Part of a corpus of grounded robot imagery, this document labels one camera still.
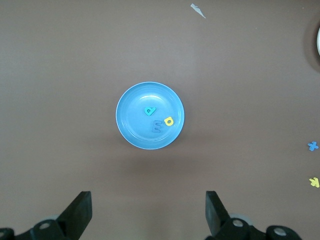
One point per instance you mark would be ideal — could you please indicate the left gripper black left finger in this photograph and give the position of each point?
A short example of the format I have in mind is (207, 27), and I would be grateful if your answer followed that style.
(77, 212)

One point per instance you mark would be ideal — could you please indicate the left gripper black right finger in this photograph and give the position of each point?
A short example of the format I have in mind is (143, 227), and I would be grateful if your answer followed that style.
(215, 215)

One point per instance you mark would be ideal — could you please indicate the blue foam letter m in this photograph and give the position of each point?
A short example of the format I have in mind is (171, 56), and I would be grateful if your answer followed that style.
(160, 126)

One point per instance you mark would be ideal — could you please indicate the yellow foam letter d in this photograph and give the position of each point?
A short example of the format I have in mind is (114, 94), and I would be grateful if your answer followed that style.
(165, 122)

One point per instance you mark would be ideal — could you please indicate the teal foam letter p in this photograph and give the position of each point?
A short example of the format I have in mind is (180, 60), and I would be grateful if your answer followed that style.
(149, 113)

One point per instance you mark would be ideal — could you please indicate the blue plate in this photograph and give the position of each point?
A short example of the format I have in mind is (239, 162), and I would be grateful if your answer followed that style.
(135, 130)

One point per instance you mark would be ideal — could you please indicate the yellow foam letter k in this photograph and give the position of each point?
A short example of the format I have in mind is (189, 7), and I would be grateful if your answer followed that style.
(313, 182)

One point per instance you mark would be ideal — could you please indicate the blue foam letter x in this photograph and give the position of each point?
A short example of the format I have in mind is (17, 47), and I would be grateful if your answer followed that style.
(313, 146)

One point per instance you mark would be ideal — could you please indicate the brown paper table cover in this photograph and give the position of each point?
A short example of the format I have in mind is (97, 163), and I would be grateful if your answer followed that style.
(75, 75)

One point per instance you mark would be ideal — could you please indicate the beige plate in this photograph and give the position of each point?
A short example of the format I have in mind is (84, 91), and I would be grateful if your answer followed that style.
(318, 40)

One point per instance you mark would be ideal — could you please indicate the white tape scrap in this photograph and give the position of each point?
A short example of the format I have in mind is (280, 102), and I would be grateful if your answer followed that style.
(197, 10)

